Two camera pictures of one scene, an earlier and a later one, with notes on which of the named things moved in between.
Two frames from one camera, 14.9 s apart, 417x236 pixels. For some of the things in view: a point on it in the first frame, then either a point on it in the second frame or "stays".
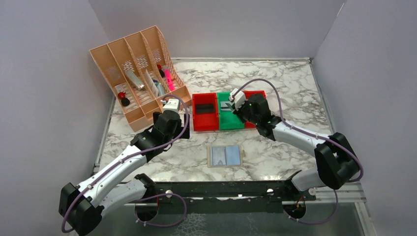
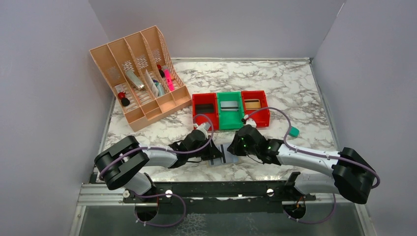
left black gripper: [184, 127] to [210, 149]
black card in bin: [204, 108] stays
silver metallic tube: [137, 82] stays
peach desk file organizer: [141, 74] stays
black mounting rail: [231, 197] stays
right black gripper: [237, 110] to [236, 145]
